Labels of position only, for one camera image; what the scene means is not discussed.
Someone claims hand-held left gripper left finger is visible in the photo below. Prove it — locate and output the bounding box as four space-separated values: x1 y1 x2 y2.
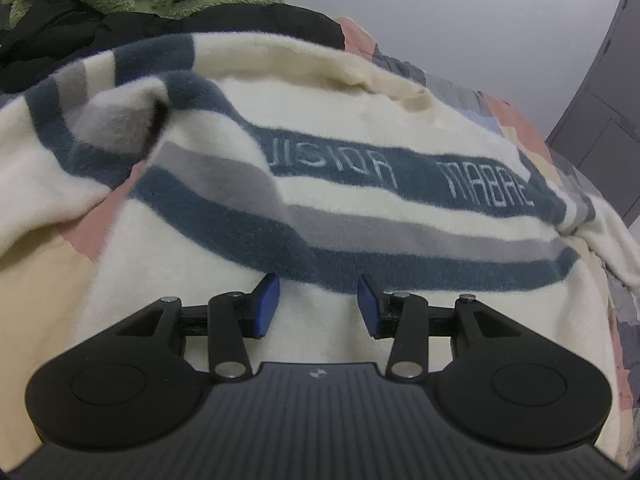
116 273 280 382

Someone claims patchwork bed cover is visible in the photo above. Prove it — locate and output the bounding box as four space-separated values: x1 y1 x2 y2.
0 16 640 461

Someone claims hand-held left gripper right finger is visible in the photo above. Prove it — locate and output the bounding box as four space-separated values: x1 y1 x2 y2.
357 274 521 382

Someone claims black jacket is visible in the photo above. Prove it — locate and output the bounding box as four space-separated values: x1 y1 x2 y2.
0 0 347 95

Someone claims grey door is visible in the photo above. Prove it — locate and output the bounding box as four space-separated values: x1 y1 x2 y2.
546 0 640 221

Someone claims cream striped fleece sweater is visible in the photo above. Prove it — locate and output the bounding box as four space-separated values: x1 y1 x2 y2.
0 32 640 467

